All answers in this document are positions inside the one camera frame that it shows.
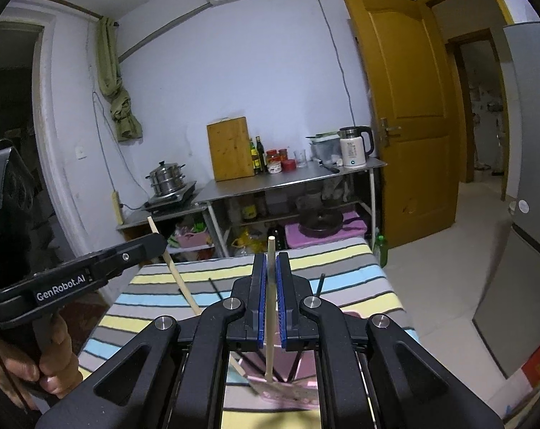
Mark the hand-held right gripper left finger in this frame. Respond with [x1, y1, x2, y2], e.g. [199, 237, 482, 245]
[35, 252, 268, 429]

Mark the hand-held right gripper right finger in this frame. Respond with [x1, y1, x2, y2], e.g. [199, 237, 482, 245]
[276, 252, 505, 429]

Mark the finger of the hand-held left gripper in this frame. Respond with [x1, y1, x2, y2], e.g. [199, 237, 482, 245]
[89, 233, 169, 278]

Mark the bunch of black chopsticks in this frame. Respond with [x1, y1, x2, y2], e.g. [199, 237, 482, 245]
[207, 272, 327, 383]

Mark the beige wooden chopstick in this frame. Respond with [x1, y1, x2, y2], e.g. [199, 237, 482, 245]
[147, 216, 253, 385]
[265, 235, 277, 383]

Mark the pink plastic utensil basket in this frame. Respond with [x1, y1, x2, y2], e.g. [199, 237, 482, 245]
[225, 308, 369, 412]

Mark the person's left hand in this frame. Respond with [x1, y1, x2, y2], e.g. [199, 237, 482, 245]
[0, 312, 84, 398]

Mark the pink basket with vegetables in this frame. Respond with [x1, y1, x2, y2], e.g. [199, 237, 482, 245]
[168, 221, 213, 251]

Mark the yellow plastic bag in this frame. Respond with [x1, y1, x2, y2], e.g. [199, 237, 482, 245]
[231, 230, 271, 257]

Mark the black induction cooker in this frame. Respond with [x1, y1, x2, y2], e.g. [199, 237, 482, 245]
[142, 181, 198, 212]

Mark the striped tablecloth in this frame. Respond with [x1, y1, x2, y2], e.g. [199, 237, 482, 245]
[75, 237, 418, 429]

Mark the steel steamer pot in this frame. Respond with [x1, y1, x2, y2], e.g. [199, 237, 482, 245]
[147, 159, 187, 197]

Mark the black frying pan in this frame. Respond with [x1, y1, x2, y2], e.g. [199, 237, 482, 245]
[297, 209, 346, 237]

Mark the pink storage box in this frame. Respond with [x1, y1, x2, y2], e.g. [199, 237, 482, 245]
[284, 217, 369, 250]

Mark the green bottle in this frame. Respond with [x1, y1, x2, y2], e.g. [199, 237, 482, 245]
[372, 228, 389, 269]

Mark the steel kitchen table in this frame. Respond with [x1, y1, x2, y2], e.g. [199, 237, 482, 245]
[194, 156, 387, 257]

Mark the wooden cutting board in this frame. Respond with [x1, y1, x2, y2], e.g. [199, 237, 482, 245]
[206, 116, 255, 182]

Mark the red lid jar white label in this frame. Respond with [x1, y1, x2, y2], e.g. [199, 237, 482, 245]
[265, 149, 283, 175]

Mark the green curtain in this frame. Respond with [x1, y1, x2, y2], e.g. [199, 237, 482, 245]
[95, 17, 143, 143]

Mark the clear plastic storage container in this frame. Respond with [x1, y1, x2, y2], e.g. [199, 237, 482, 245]
[309, 132, 344, 166]

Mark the white electric kettle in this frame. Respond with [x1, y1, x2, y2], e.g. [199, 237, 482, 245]
[338, 125, 375, 169]

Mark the yellow wooden door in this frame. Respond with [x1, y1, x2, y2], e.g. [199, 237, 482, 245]
[340, 0, 470, 248]

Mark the grey refrigerator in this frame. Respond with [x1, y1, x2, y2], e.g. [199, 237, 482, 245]
[471, 20, 540, 378]

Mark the grey air conditioner cable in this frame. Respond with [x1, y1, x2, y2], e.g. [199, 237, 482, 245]
[315, 0, 360, 129]

